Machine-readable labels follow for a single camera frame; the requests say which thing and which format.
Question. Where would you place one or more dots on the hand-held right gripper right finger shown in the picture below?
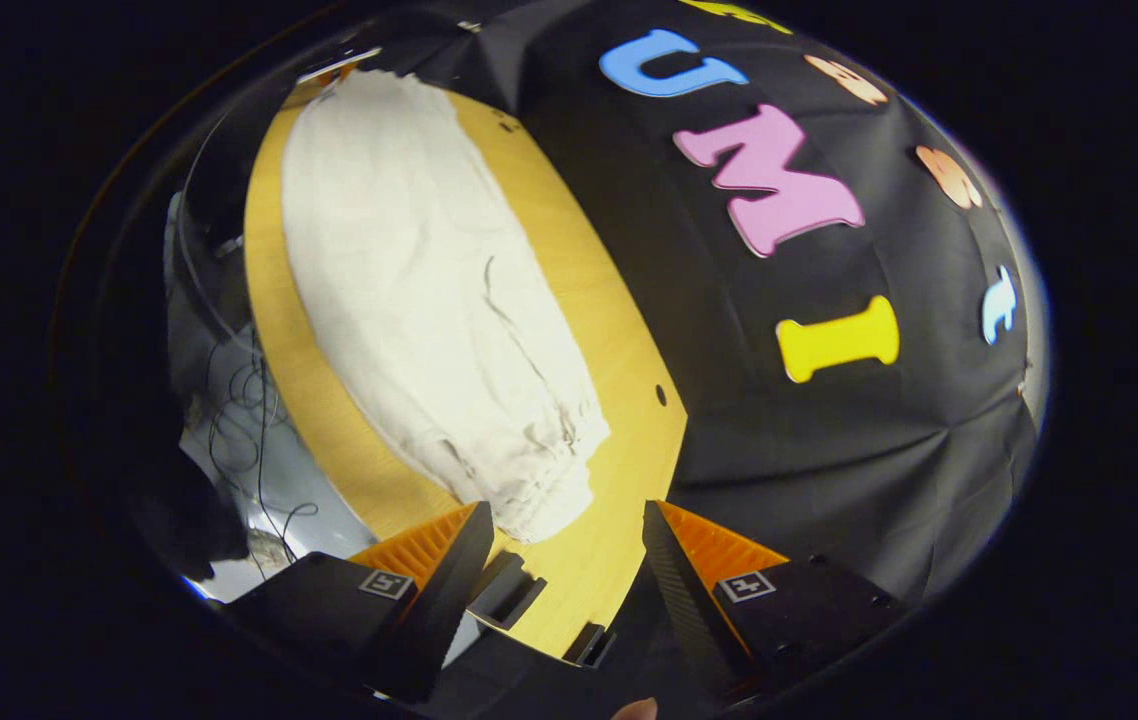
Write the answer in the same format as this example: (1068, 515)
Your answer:
(684, 610)

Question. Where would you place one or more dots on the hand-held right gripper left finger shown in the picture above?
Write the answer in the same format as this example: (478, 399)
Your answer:
(444, 610)

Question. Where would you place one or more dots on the white jeans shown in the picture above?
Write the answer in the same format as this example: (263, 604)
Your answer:
(409, 300)

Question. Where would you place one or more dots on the black table bracket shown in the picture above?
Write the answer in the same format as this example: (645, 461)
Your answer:
(591, 645)
(504, 592)

